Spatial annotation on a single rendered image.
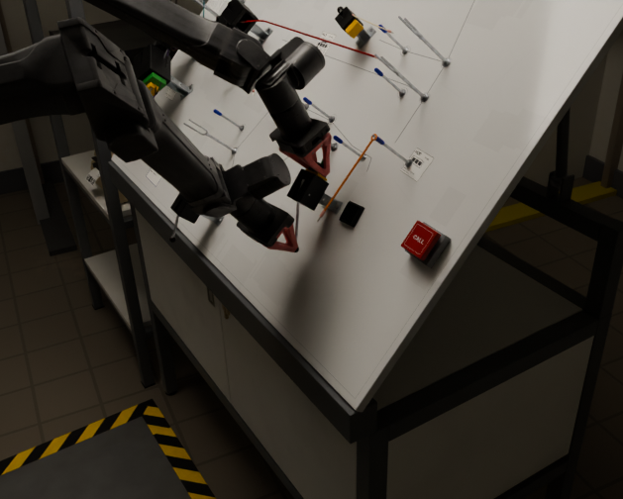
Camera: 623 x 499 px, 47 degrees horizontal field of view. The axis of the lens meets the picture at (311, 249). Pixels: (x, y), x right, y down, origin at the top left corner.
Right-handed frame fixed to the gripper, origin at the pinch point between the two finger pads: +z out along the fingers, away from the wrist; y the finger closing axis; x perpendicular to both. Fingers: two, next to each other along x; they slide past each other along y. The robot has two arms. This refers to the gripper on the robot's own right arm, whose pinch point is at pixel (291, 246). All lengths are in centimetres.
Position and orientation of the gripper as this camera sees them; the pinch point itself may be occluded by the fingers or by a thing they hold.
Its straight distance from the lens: 131.9
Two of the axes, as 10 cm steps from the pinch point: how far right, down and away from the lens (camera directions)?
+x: -5.9, 8.0, -1.1
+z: 5.5, 5.0, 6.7
